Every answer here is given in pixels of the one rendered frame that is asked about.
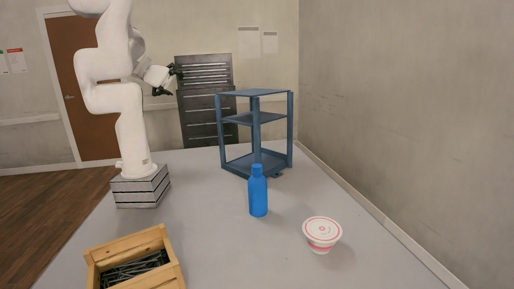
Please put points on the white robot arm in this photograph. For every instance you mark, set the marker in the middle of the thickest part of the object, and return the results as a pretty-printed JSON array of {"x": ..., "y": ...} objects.
[{"x": 116, "y": 58}]

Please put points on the blue shelving unit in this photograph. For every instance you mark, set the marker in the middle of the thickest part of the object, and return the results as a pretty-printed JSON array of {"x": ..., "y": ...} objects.
[{"x": 272, "y": 161}]

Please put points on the white yogurt cup with pink stripes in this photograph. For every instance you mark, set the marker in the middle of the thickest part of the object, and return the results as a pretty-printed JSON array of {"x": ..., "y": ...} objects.
[{"x": 321, "y": 233}]

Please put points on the blue bottle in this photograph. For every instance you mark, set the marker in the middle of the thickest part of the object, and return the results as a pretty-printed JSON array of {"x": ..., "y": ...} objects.
[{"x": 257, "y": 192}]

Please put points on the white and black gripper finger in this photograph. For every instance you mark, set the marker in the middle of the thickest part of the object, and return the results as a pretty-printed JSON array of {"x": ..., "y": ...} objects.
[
  {"x": 160, "y": 92},
  {"x": 174, "y": 70}
]

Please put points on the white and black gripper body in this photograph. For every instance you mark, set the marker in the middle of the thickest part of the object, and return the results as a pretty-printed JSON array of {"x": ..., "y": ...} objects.
[{"x": 157, "y": 75}]

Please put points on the small wooden crate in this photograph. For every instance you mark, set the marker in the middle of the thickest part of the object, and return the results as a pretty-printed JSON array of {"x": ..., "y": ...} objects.
[{"x": 146, "y": 255}]

